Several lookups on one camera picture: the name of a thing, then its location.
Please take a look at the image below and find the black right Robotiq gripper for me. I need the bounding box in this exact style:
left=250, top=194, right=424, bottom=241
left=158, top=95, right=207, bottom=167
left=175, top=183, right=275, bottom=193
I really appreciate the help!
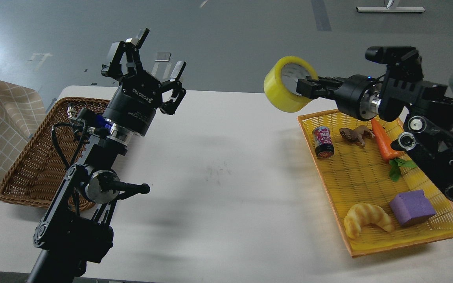
left=296, top=75, right=382, bottom=120

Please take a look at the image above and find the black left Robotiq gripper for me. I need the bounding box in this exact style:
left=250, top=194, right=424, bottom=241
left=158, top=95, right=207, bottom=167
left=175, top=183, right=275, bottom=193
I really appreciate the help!
left=101, top=28, right=187, bottom=136

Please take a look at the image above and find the yellow tape roll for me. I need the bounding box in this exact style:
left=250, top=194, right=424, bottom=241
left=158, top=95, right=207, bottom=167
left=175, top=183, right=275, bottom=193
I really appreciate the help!
left=263, top=56, right=319, bottom=113

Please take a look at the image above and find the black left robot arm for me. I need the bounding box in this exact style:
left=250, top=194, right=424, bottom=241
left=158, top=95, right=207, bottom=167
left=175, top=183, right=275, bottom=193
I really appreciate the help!
left=27, top=28, right=186, bottom=283

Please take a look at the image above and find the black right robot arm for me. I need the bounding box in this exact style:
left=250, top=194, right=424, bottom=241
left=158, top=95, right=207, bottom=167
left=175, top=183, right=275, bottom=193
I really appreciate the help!
left=297, top=46, right=453, bottom=257

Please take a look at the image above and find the small red drink can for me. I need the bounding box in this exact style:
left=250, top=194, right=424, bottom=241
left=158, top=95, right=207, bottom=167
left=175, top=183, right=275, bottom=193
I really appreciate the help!
left=312, top=127, right=335, bottom=159

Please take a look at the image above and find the brown toy animal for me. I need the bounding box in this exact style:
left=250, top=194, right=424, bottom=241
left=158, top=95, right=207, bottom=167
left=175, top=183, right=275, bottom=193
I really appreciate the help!
left=339, top=125, right=376, bottom=147

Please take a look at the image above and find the white stand base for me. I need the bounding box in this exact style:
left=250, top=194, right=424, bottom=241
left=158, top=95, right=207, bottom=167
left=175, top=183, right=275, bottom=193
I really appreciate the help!
left=356, top=0, right=426, bottom=14

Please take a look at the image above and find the orange toy carrot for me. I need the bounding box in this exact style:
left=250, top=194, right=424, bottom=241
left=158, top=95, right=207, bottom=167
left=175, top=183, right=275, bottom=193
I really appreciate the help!
left=371, top=119, right=417, bottom=182

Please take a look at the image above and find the brown wicker basket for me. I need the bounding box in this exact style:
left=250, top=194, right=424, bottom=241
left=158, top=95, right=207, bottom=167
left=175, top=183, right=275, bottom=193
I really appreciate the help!
left=0, top=97, right=109, bottom=208

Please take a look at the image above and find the yellow plastic basket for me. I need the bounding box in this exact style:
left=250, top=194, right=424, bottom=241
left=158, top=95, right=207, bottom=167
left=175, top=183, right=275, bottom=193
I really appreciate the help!
left=297, top=109, right=453, bottom=257

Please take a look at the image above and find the toy croissant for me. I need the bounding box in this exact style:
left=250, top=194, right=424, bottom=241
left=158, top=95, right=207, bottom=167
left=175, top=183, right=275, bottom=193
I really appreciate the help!
left=343, top=203, right=395, bottom=239

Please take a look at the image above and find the purple foam block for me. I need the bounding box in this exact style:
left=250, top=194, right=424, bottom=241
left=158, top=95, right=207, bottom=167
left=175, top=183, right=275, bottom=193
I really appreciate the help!
left=389, top=189, right=436, bottom=227

